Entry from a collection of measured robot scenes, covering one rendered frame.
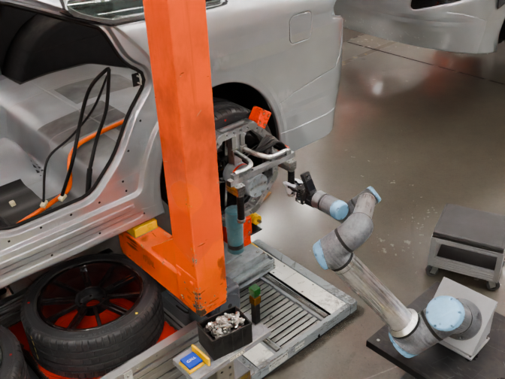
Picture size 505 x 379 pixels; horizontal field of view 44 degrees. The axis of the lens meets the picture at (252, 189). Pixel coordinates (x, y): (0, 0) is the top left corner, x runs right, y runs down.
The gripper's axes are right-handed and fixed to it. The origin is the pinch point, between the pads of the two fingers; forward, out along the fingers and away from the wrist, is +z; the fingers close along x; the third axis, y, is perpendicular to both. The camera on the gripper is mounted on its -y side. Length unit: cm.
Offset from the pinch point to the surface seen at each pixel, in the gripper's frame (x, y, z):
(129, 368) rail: -110, 44, -13
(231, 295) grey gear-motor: -46, 45, -6
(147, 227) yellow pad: -67, 12, 31
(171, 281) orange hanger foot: -76, 23, 0
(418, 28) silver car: 219, -12, 78
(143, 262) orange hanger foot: -76, 25, 24
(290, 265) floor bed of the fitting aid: 18, 75, 17
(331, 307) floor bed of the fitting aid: 8, 75, -25
